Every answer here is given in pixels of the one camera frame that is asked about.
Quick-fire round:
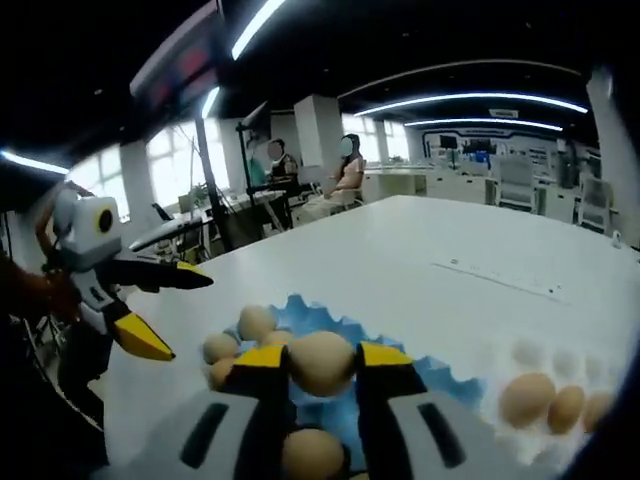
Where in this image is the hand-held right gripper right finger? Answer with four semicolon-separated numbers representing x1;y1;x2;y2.
353;341;501;480

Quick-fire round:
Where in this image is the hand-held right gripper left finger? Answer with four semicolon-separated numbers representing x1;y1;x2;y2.
137;344;292;480

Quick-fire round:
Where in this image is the blue egg tray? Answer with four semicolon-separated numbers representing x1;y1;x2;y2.
222;293;489;471

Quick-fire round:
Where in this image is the group of brown eggs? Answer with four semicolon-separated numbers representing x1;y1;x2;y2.
498;372;619;435

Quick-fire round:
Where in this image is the white plastic egg holder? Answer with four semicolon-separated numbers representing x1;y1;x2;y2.
479;334;626;466

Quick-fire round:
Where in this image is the person's left hand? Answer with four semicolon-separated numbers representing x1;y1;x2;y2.
0;257;84;326

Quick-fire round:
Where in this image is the black side table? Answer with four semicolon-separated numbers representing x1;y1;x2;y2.
128;218;211;251

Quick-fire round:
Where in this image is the straight ceiling light strip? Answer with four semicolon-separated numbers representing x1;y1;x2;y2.
0;149;70;176

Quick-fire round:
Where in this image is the black screen stand pole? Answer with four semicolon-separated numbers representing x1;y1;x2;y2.
192;117;236;251

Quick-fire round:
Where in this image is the person's dark clothed torso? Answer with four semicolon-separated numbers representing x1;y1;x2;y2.
0;309;111;471

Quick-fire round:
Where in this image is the hanging display screen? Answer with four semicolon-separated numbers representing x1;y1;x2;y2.
129;0;224;109

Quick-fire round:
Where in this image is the white table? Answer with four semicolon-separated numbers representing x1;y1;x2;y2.
99;194;640;480

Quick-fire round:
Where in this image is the white cabinet counter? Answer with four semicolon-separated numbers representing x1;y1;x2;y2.
364;167;494;204

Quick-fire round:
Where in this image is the curved ceiling light strip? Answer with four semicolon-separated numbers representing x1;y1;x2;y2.
230;0;287;60
353;92;590;119
403;117;565;132

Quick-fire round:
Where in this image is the white office chair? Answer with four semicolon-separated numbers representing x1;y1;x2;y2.
492;158;539;214
574;178;616;234

